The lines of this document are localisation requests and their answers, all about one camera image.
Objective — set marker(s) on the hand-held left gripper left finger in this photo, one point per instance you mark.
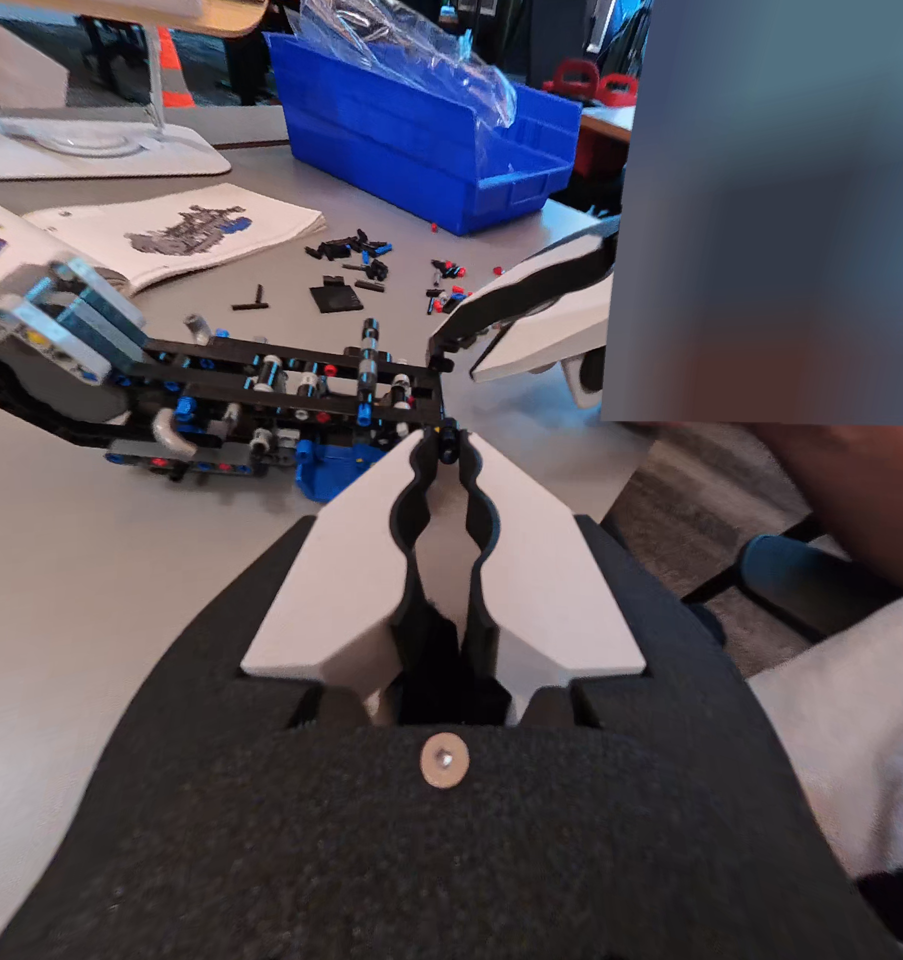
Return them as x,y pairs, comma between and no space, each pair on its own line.
324,600

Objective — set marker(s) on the black lego cross axle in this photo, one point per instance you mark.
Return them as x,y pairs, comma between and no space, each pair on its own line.
253,300

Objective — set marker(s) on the pile of small black pins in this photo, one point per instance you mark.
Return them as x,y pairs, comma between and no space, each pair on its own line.
350,251

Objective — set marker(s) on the small black lego pin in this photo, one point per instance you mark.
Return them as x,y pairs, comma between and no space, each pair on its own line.
448,444

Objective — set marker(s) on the red plastic carrier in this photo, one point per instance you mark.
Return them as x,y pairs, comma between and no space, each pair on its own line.
618,90
571,79

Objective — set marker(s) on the black flat lego panel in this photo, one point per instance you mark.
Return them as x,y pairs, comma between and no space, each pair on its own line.
335,296

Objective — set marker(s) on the lego instruction booklet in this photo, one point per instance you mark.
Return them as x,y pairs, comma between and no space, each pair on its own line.
196,225

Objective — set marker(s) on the orange traffic cone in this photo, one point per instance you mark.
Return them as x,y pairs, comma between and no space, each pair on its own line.
174,71

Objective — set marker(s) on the clear plastic bag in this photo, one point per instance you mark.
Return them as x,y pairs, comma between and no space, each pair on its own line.
421,52

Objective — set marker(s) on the person's right forearm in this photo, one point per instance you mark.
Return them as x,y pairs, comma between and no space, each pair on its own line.
871,495

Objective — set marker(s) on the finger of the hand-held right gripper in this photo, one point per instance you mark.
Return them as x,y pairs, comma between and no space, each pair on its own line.
541,262
556,337

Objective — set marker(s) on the pile of red black pins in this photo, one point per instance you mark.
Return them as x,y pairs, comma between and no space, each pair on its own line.
451,289

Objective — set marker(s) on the wooden document stand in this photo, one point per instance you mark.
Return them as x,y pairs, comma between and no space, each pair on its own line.
84,157

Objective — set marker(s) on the black lego vehicle chassis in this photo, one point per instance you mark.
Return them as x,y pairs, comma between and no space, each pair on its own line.
219,375

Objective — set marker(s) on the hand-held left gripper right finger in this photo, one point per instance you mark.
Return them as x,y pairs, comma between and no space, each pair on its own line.
564,600

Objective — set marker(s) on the blue plastic bin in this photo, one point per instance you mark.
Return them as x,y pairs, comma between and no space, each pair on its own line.
421,150

